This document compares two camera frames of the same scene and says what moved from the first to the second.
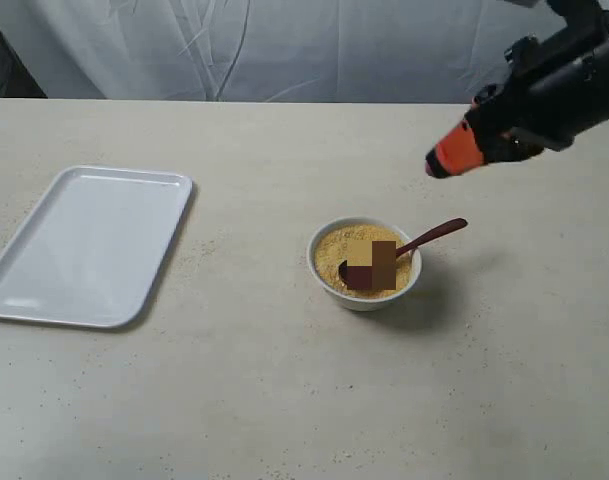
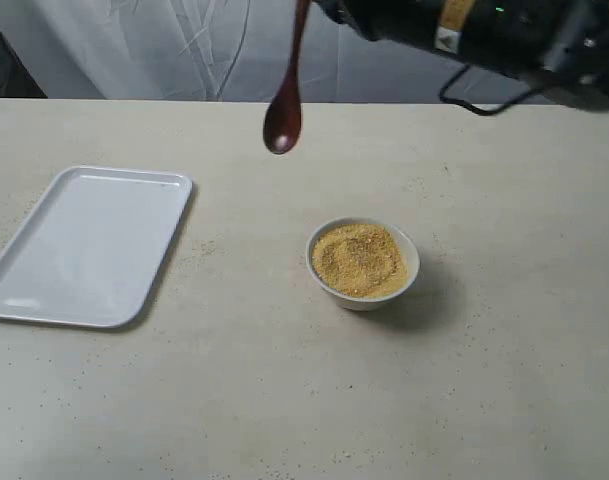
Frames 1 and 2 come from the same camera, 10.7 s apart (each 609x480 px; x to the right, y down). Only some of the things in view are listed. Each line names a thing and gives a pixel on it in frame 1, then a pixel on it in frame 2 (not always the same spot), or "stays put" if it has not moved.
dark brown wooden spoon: [382, 274] -> [283, 113]
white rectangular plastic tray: [91, 250] stays put
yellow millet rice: [353, 243] stays put
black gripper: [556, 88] -> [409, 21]
